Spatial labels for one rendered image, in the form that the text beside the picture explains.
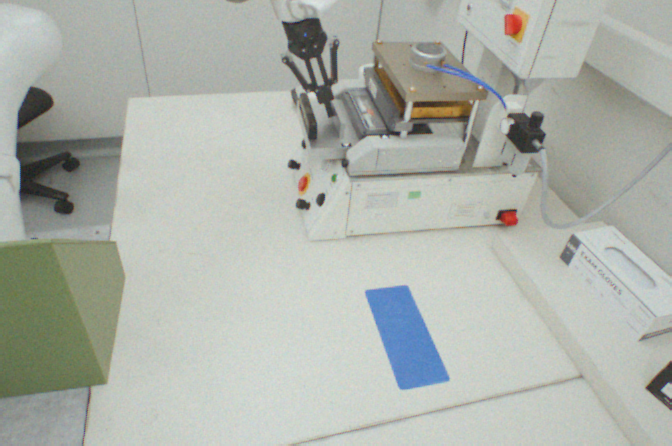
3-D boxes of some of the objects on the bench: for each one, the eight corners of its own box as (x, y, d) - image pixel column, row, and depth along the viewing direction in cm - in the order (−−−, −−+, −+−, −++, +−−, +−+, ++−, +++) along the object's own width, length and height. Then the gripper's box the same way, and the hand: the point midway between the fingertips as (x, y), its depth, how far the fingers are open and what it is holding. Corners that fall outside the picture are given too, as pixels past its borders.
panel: (291, 162, 135) (322, 108, 127) (307, 235, 113) (346, 175, 104) (284, 160, 135) (315, 105, 126) (299, 233, 112) (339, 172, 103)
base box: (463, 151, 148) (478, 101, 138) (523, 235, 120) (547, 180, 109) (290, 159, 137) (292, 105, 127) (311, 253, 109) (315, 194, 98)
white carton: (600, 248, 112) (614, 224, 107) (683, 328, 95) (704, 304, 90) (558, 257, 108) (570, 233, 104) (637, 342, 91) (656, 318, 87)
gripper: (326, -2, 98) (354, 97, 113) (266, 19, 98) (301, 114, 114) (333, 10, 92) (361, 113, 108) (268, 32, 93) (305, 131, 108)
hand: (326, 101), depth 108 cm, fingers closed, pressing on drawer
